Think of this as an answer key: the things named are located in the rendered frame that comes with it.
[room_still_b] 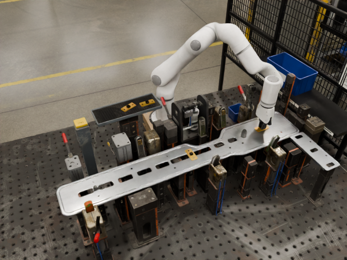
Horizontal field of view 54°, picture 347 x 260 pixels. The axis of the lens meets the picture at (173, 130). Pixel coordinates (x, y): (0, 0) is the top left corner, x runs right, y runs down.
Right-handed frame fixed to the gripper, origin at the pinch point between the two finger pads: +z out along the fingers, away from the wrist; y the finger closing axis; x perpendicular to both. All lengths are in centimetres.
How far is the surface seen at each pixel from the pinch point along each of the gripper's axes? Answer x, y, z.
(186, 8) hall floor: 160, -393, 105
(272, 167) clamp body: -8.1, 22.6, 10.3
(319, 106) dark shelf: 42.6, 1.0, 0.5
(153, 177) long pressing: -71, 6, 3
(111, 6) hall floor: 48, -458, 104
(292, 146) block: 7.9, 17.8, 5.4
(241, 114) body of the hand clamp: -2.7, -16.7, 3.6
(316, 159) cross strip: 11.7, 32.4, 3.3
